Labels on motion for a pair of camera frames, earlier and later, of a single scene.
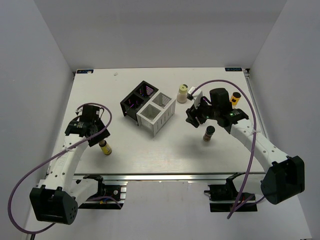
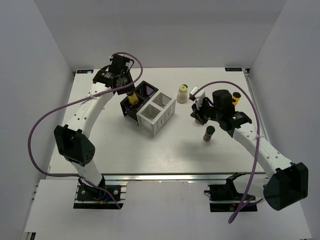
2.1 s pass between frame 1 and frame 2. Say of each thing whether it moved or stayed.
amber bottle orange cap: stayed
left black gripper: moved
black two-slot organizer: stayed
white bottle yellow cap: stayed
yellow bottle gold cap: moved
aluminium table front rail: stayed
